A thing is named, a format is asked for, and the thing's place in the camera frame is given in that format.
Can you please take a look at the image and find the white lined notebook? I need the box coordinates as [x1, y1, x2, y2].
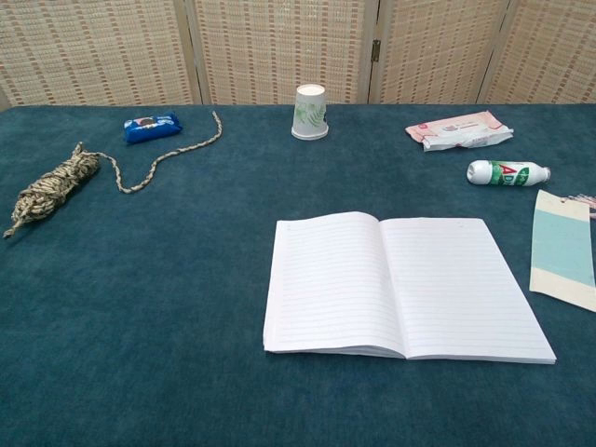
[262, 211, 558, 367]

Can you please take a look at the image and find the light blue cream bookmark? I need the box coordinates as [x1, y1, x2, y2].
[529, 188, 596, 313]

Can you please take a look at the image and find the white leaf-print paper cup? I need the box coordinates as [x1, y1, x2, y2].
[291, 84, 330, 141]

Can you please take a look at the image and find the blue cookie packet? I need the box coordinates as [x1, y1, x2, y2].
[123, 110, 183, 146]

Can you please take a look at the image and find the woven folding screen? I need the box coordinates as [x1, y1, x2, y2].
[0, 0, 596, 112]

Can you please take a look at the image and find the pink wet wipes pack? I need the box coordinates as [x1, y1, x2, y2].
[404, 110, 515, 154]

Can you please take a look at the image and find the white green plastic bottle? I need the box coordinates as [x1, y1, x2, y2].
[466, 158, 552, 188]

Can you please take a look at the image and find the beige braided rope bundle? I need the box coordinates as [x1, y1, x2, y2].
[2, 110, 224, 240]

